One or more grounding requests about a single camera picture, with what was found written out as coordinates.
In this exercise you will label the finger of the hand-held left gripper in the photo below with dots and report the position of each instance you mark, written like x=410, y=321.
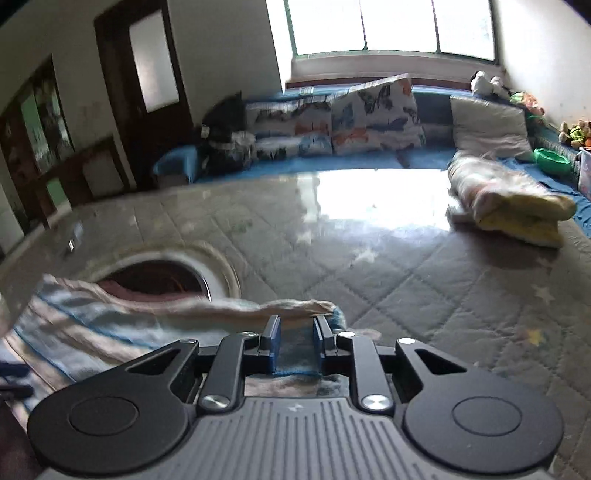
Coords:
x=13, y=370
x=16, y=393

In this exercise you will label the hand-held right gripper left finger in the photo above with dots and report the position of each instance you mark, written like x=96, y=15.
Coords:
x=273, y=339

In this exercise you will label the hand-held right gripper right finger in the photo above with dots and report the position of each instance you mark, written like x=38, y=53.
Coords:
x=318, y=344

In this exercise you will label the striped pastel towel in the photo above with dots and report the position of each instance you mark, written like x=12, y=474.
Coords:
x=115, y=323

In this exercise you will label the grey quilted table cover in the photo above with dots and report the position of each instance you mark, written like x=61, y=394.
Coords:
x=415, y=286

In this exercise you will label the round built-in induction cooker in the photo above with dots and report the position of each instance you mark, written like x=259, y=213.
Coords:
x=152, y=277

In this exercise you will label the white refrigerator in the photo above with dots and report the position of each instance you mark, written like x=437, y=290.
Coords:
x=9, y=217

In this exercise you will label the blue sofa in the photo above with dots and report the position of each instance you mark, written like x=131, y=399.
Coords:
x=369, y=161

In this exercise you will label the long butterfly print cushion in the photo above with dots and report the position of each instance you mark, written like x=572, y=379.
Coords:
x=295, y=145
x=286, y=115

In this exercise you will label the black bag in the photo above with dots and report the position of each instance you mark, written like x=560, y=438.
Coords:
x=226, y=134

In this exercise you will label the dark wooden display cabinet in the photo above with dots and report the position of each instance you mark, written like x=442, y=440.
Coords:
x=41, y=138

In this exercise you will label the folded pastel cloth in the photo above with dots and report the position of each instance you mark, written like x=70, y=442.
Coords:
x=503, y=198

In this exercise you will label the large butterfly print cushion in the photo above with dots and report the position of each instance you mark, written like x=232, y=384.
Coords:
x=374, y=115

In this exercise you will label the grey cushion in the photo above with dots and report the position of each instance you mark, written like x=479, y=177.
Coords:
x=489, y=124

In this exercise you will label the dark wooden glass door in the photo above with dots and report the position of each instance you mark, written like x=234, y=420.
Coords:
x=115, y=92

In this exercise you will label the green plastic basin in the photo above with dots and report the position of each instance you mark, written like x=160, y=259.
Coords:
x=551, y=161

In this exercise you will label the white and black plush toy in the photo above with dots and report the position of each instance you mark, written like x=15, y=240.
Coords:
x=487, y=83

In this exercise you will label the clear plastic storage box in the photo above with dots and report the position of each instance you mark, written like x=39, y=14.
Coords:
x=585, y=175

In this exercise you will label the green and orange plush toy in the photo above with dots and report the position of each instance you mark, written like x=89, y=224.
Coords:
x=526, y=102

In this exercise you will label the green-framed window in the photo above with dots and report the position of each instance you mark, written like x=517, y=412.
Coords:
x=392, y=23

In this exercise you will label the brown plush toy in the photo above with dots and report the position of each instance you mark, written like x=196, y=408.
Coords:
x=575, y=134

